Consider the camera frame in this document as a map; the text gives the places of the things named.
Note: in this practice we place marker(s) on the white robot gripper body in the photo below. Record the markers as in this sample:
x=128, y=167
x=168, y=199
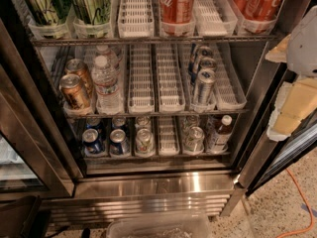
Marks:
x=303, y=47

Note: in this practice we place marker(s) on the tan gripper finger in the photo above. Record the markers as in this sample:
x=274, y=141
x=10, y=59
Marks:
x=294, y=102
x=278, y=53

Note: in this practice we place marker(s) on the silver green 7up can front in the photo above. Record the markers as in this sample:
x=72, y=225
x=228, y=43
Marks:
x=193, y=142

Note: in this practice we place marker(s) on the silver green 7up can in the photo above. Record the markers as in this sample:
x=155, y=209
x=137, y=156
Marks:
x=193, y=142
x=189, y=121

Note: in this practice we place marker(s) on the red coca-cola can right front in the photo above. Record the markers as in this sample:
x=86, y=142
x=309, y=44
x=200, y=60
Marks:
x=261, y=10

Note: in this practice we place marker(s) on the steel fridge door right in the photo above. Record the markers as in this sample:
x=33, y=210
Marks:
x=269, y=158

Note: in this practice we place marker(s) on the silver slim can middle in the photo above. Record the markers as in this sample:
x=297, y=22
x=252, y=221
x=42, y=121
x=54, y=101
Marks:
x=200, y=64

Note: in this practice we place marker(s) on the blue silver slim can rear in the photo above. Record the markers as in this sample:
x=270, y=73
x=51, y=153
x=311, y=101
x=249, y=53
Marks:
x=196, y=51

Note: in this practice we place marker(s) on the silver slim can front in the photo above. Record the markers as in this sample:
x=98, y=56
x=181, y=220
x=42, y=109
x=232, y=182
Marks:
x=203, y=87

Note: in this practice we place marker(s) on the silver green 7up can rear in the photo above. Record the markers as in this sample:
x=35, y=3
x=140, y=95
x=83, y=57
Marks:
x=189, y=121

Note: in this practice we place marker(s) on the red coca-cola can centre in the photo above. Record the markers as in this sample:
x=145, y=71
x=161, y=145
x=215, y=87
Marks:
x=176, y=11

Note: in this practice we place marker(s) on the white empty tray bottom shelf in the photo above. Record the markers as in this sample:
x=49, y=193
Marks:
x=168, y=143

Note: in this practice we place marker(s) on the white empty tray shelf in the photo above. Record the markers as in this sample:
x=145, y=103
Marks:
x=168, y=143
x=136, y=19

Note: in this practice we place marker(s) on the white empty tray top shelf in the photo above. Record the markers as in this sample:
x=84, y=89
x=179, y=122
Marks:
x=136, y=19

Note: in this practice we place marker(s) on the silver soda can centre rear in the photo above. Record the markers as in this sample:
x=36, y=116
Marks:
x=143, y=122

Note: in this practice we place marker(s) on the silver soda can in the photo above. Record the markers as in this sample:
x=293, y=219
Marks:
x=143, y=122
x=145, y=143

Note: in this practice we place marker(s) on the silver soda can centre front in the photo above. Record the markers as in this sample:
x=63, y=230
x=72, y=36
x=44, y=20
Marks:
x=145, y=143

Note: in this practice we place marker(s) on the blue pepsi can rear right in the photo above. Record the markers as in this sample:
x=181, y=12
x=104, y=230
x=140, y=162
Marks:
x=120, y=123

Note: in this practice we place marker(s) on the blue pepsi can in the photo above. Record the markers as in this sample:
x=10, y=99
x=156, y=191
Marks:
x=119, y=144
x=98, y=125
x=92, y=142
x=120, y=123

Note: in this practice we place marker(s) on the blue pepsi can front right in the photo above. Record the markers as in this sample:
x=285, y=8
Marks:
x=119, y=144

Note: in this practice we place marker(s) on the green tall can right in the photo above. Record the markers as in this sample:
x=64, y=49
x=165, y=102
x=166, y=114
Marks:
x=92, y=12

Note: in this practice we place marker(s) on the green tall can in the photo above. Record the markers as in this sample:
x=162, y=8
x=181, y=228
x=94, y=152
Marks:
x=92, y=12
x=49, y=12

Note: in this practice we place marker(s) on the blue pepsi can rear left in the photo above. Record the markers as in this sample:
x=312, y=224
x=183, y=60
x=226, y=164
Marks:
x=98, y=125

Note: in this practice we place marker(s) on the gold brown can rear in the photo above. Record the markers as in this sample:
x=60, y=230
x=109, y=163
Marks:
x=79, y=67

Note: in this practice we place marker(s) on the gold brown can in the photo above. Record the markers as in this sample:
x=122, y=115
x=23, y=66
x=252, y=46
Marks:
x=74, y=91
x=79, y=67

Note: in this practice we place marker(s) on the blue pepsi can front left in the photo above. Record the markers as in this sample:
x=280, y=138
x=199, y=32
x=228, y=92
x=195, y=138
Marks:
x=92, y=142

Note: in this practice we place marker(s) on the gold brown can front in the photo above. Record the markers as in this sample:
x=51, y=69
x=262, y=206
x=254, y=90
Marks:
x=74, y=91

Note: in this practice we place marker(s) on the steel fridge bottom grille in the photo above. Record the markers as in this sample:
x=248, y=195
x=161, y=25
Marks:
x=103, y=201

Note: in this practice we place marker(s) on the green tall can left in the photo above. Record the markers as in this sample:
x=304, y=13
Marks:
x=49, y=12

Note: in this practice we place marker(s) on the glass fridge door left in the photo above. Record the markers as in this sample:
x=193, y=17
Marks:
x=41, y=172

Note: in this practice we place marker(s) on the white empty tray middle far right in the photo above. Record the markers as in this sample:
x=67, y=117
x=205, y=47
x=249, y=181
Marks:
x=228, y=90

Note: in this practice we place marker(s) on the white empty tray top right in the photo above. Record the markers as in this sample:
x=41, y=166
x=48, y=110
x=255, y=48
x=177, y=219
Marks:
x=214, y=18

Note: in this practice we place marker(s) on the brown tea bottle white cap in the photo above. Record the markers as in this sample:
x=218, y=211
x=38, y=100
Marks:
x=221, y=131

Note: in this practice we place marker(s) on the white empty tray middle left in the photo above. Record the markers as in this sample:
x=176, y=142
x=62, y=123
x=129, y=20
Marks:
x=141, y=98

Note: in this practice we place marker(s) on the clear plastic bin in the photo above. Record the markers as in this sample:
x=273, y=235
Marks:
x=162, y=225

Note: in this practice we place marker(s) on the clear water bottle front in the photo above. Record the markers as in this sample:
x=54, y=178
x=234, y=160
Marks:
x=105, y=79

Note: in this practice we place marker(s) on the clear water bottle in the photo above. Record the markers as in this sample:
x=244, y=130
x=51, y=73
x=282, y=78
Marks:
x=107, y=52
x=105, y=79

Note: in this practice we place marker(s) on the clear water bottle rear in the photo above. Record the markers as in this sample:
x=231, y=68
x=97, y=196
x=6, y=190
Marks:
x=107, y=52

